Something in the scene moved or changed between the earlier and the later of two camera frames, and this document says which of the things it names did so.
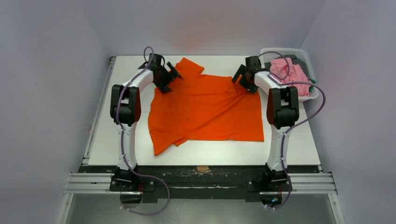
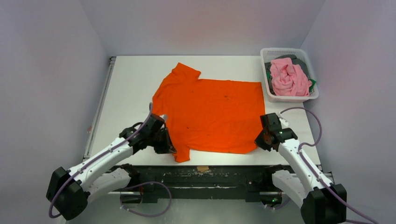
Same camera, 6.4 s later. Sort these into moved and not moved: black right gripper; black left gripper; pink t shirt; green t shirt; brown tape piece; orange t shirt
Moved: black right gripper; orange t shirt; black left gripper
Not moved: brown tape piece; pink t shirt; green t shirt
